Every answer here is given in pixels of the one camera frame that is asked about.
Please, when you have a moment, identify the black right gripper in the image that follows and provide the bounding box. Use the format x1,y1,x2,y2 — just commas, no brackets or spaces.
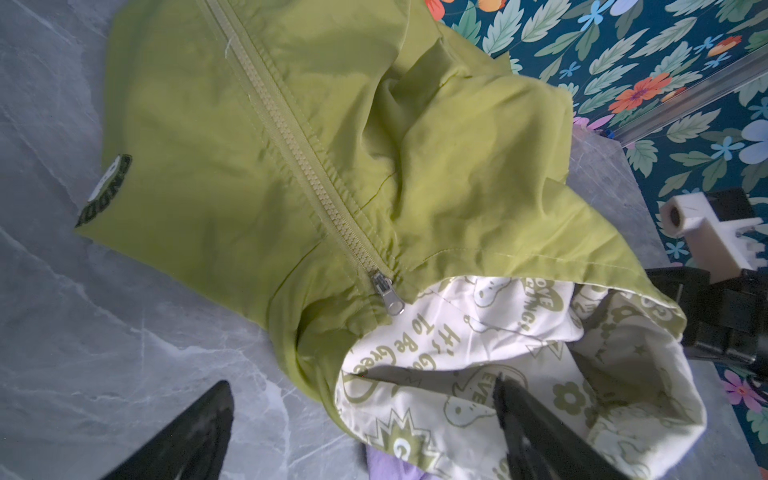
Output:
646,267,767,375

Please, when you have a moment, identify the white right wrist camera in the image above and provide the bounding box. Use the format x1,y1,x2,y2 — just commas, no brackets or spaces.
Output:
659,188,767,284

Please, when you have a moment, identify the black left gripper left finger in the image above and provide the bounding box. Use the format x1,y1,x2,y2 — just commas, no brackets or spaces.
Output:
105,380,234,480

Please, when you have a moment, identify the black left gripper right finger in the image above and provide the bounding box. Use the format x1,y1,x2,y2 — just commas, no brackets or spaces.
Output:
493,376,626,480

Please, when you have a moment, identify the green zip jacket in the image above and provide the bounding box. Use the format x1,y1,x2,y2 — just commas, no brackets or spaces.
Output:
77,1,707,479

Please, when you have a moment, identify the purple cloth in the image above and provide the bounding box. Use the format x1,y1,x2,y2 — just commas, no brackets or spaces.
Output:
365,446,439,480

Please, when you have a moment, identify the aluminium enclosure frame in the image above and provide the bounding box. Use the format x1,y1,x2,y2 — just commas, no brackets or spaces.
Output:
614,45,767,146

